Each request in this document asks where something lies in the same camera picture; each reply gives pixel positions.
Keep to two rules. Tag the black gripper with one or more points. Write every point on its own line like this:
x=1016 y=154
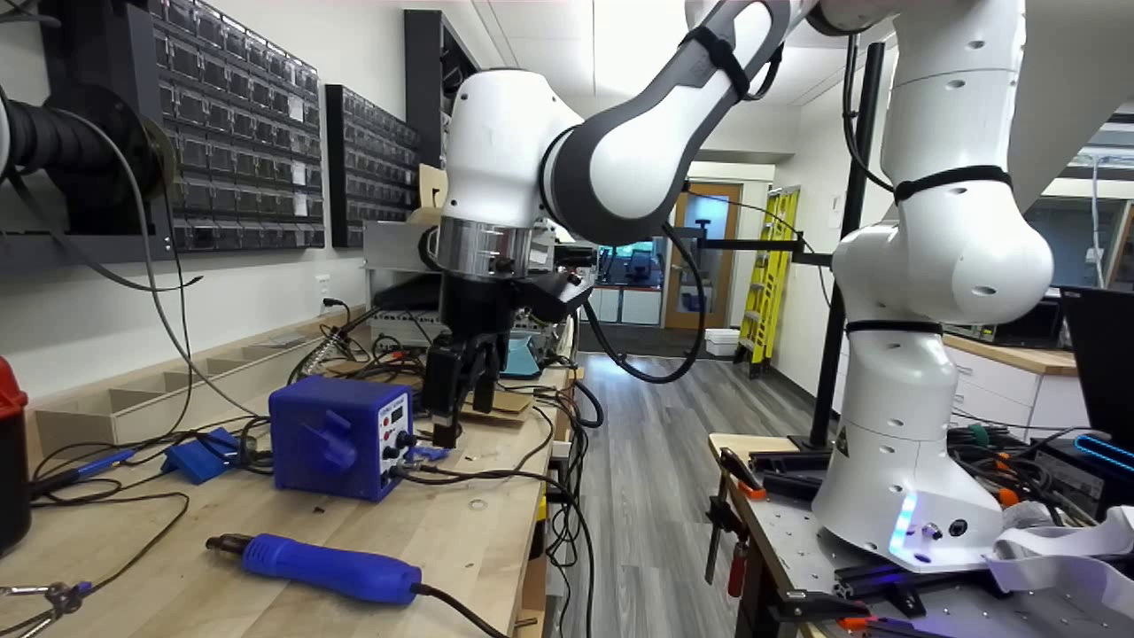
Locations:
x=483 y=308

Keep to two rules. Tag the blue plastic heat gun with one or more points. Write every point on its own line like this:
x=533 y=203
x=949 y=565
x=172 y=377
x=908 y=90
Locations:
x=324 y=567

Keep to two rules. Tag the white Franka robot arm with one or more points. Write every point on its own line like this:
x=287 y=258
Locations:
x=943 y=259

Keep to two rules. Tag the blue soldering station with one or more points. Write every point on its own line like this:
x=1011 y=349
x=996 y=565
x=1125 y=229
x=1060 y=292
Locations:
x=330 y=440

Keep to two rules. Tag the blue soldering iron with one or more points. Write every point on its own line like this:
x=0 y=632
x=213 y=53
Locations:
x=102 y=461

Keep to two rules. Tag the small wooden board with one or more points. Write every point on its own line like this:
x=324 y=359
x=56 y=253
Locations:
x=508 y=408

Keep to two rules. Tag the small dark drawer cabinet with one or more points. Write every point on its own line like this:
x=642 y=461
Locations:
x=372 y=163

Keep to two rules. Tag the white floor bin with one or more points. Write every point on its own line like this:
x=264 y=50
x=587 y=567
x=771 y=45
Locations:
x=721 y=343

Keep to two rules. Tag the blue iron holder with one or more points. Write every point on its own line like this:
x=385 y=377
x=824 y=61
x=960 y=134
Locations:
x=199 y=455

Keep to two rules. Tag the wooden door with window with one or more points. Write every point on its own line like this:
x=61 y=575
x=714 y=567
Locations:
x=708 y=259

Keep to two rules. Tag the yellow ladder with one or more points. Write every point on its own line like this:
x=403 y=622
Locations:
x=767 y=279

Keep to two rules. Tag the large dark drawer cabinet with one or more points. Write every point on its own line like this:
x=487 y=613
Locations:
x=234 y=119

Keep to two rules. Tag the metal robot mounting table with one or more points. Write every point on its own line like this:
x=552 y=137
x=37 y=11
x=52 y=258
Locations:
x=802 y=542

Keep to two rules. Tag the black vertical pole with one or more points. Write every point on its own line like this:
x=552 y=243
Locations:
x=843 y=295

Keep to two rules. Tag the red and black toolbox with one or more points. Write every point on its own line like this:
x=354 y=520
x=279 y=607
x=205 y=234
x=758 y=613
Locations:
x=12 y=461

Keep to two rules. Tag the white counter with wood top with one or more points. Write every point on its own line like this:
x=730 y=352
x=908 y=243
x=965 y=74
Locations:
x=1016 y=377

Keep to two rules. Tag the white crumpled sheet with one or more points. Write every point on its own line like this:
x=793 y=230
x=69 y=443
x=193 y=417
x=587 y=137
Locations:
x=1063 y=554

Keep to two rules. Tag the black laptop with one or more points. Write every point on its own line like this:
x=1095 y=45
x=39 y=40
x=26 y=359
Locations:
x=1106 y=367

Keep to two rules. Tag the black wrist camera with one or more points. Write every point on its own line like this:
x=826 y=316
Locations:
x=554 y=284

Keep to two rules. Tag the tall dark wall cabinet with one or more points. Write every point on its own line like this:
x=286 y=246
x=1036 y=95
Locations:
x=427 y=83

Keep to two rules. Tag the grey wall shelf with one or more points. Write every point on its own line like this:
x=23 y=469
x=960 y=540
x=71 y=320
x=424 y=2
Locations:
x=179 y=251

